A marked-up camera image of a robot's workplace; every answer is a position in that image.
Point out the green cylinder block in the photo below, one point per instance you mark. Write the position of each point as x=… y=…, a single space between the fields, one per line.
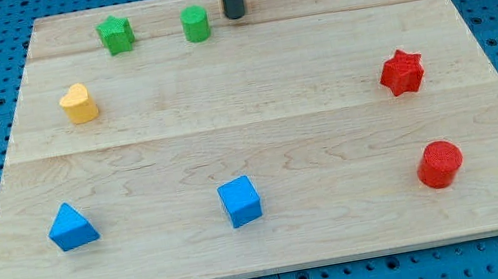
x=195 y=23

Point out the red cylinder block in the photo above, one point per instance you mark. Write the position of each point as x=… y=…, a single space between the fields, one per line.
x=439 y=164

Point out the blue cube block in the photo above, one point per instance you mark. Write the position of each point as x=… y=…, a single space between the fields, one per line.
x=240 y=201

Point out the red star block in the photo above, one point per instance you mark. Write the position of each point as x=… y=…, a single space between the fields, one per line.
x=403 y=73

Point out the yellow heart block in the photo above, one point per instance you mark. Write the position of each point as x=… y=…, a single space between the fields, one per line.
x=79 y=105

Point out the green star block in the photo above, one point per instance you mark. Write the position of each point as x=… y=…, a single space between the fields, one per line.
x=116 y=34

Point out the blue triangle block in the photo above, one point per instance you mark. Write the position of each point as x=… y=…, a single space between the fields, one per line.
x=70 y=229

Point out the wooden board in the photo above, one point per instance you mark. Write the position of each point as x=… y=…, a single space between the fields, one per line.
x=289 y=96

